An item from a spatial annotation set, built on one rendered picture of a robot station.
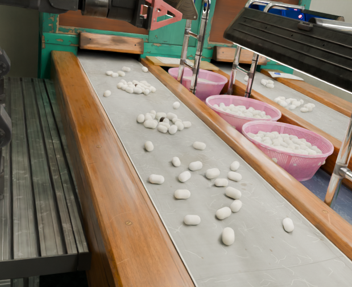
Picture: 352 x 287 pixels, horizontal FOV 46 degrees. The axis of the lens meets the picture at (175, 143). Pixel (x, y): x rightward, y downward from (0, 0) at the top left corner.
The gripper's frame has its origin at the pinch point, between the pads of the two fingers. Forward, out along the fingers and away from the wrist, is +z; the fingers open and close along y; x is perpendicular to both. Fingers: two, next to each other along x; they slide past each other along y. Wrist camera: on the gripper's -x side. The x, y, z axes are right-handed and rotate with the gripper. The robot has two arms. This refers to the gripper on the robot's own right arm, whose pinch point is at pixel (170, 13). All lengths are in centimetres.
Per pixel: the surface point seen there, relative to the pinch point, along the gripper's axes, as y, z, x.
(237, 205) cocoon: -31.2, 8.2, 31.4
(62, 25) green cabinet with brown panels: 107, -11, 20
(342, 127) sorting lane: 18, 79, 32
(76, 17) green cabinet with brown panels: 106, -5, 16
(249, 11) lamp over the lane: -12.3, 12.6, -3.5
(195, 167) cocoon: -13.5, 6.6, 31.9
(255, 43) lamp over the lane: -22.6, 9.2, 1.5
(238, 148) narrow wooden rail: -4.1, 23.1, 31.3
